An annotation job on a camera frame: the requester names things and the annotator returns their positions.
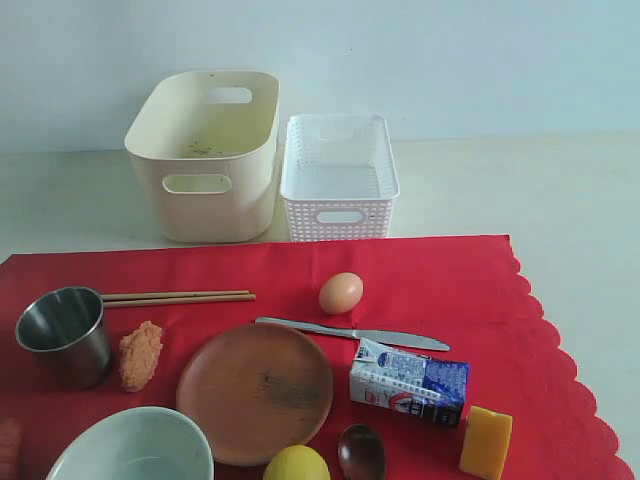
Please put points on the brown egg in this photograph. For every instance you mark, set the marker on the brown egg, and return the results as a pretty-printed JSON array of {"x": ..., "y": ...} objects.
[{"x": 341, "y": 293}]

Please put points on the blue white milk carton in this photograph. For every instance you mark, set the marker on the blue white milk carton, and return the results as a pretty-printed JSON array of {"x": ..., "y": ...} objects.
[{"x": 425, "y": 387}]

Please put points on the orange fried food piece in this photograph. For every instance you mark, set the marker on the orange fried food piece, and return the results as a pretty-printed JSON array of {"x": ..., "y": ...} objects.
[{"x": 139, "y": 355}]

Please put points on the yellow lemon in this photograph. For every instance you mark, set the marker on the yellow lemon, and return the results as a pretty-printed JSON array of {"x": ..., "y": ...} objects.
[{"x": 297, "y": 462}]

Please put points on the yellow orange cheese block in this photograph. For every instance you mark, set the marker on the yellow orange cheese block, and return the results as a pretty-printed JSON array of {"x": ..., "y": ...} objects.
[{"x": 486, "y": 443}]

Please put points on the white woven plastic basket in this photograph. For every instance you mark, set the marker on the white woven plastic basket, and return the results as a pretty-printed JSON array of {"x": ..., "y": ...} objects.
[{"x": 339, "y": 180}]

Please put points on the silver table knife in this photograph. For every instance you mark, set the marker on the silver table knife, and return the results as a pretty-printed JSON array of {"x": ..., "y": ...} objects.
[{"x": 386, "y": 337}]

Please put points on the red table cloth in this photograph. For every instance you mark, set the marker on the red table cloth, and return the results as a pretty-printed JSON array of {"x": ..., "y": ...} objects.
[{"x": 464, "y": 291}]

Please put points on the cream plastic tub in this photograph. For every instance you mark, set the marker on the cream plastic tub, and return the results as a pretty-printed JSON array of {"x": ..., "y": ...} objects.
[{"x": 203, "y": 147}]

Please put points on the brown wooden plate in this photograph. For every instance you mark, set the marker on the brown wooden plate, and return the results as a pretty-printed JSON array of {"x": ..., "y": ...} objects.
[{"x": 256, "y": 389}]

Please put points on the upper wooden chopstick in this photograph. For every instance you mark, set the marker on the upper wooden chopstick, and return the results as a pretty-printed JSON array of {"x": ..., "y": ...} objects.
[{"x": 172, "y": 294}]

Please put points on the wooden chopstick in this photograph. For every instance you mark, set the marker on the wooden chopstick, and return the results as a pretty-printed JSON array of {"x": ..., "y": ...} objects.
[
  {"x": 172, "y": 294},
  {"x": 179, "y": 300}
]

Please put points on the dark wooden spoon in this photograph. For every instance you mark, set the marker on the dark wooden spoon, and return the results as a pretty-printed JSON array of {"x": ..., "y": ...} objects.
[{"x": 361, "y": 453}]

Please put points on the lower wooden chopstick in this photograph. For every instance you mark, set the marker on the lower wooden chopstick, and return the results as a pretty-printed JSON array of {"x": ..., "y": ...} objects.
[{"x": 179, "y": 300}]

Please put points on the stainless steel cup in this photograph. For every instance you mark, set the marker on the stainless steel cup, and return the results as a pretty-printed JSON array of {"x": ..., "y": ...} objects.
[{"x": 66, "y": 330}]

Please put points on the pale green ceramic bowl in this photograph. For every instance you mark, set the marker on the pale green ceramic bowl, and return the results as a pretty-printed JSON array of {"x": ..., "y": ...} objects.
[{"x": 148, "y": 442}]

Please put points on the orange carrot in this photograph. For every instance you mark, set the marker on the orange carrot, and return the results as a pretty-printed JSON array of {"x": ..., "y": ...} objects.
[{"x": 10, "y": 441}]

